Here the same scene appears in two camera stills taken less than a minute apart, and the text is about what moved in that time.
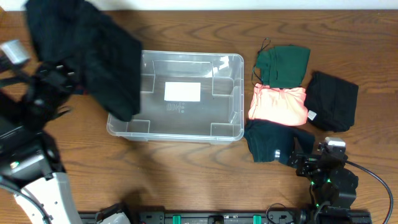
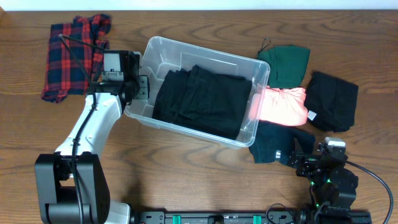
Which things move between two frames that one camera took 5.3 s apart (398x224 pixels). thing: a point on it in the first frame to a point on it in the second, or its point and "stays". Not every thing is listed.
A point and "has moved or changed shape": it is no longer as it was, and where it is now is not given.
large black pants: (107, 60) to (212, 102)
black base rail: (311, 216) stays
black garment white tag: (331, 103) stays
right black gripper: (308, 163) stays
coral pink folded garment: (287, 106) stays
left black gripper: (53, 81) to (143, 82)
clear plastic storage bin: (190, 97) has moved or changed shape
